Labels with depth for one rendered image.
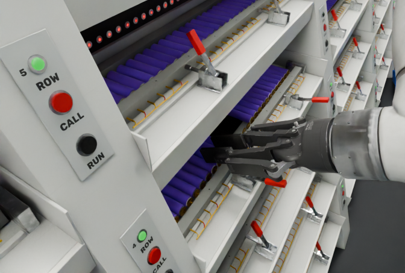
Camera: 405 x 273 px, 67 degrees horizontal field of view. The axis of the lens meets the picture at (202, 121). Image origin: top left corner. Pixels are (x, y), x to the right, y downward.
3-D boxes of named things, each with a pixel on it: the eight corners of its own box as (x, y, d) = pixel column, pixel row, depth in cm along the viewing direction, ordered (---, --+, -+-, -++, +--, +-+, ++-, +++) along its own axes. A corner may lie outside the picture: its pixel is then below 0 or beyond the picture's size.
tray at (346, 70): (367, 52, 139) (379, 23, 130) (334, 129, 100) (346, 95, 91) (322, 42, 147) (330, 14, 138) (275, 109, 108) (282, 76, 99)
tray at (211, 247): (319, 90, 85) (328, 60, 78) (205, 291, 46) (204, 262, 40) (252, 71, 93) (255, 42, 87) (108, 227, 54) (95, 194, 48)
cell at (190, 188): (169, 177, 56) (199, 192, 54) (163, 184, 55) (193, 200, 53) (168, 171, 55) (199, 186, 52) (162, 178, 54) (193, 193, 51)
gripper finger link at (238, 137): (239, 135, 53) (241, 133, 53) (210, 137, 58) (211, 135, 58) (246, 149, 54) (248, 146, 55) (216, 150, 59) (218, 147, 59)
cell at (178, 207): (155, 193, 54) (185, 210, 51) (149, 200, 53) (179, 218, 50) (154, 187, 53) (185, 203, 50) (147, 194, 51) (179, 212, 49)
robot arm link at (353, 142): (372, 135, 33) (317, 137, 37) (390, 197, 36) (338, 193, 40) (384, 93, 39) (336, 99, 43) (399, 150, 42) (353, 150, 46)
